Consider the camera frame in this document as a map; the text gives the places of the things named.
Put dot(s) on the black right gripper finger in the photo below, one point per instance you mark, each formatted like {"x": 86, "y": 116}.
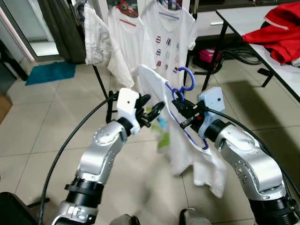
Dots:
{"x": 187, "y": 123}
{"x": 180, "y": 100}

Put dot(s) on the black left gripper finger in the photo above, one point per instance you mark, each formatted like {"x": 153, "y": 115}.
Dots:
{"x": 146, "y": 101}
{"x": 156, "y": 112}

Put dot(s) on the purple plastic hanger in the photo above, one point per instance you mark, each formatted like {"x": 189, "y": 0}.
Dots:
{"x": 191, "y": 77}

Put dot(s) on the white T-shirt green print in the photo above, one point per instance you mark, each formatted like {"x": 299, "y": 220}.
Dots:
{"x": 187, "y": 159}

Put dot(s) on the pink box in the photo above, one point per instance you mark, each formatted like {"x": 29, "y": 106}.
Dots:
{"x": 209, "y": 55}

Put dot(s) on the plain white T-shirt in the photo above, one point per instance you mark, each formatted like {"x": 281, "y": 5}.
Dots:
{"x": 126, "y": 47}

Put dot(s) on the white T-shirt flag prints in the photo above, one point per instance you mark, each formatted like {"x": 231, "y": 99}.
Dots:
{"x": 168, "y": 28}

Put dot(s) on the white striped shirt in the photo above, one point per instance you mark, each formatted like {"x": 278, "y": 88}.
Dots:
{"x": 96, "y": 37}

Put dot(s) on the grey robot right foot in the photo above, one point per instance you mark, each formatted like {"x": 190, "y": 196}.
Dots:
{"x": 194, "y": 218}

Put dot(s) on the grey robot foot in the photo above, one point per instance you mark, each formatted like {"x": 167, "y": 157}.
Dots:
{"x": 124, "y": 220}
{"x": 194, "y": 218}

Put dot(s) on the teal floor mat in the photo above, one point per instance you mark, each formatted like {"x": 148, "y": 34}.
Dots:
{"x": 49, "y": 73}

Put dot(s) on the white table black legs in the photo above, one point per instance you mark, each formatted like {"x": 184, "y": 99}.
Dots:
{"x": 253, "y": 23}

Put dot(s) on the grey robot left foot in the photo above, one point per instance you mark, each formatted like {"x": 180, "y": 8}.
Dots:
{"x": 124, "y": 220}

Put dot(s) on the grey curtain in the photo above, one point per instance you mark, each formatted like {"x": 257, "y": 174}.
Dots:
{"x": 63, "y": 28}

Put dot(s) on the red garment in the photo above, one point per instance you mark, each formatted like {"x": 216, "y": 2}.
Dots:
{"x": 276, "y": 37}

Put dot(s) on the brown cardboard box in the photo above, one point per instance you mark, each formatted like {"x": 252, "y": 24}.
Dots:
{"x": 3, "y": 108}

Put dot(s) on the dark low furniture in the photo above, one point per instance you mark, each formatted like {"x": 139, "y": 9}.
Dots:
{"x": 7, "y": 75}

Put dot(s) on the glass sliding door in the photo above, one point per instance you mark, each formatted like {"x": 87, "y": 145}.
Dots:
{"x": 28, "y": 23}

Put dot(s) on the black object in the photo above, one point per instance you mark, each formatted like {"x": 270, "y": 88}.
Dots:
{"x": 14, "y": 211}

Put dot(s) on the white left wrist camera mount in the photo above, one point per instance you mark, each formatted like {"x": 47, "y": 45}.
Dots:
{"x": 126, "y": 105}

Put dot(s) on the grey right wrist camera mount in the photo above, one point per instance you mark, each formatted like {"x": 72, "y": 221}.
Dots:
{"x": 211, "y": 103}

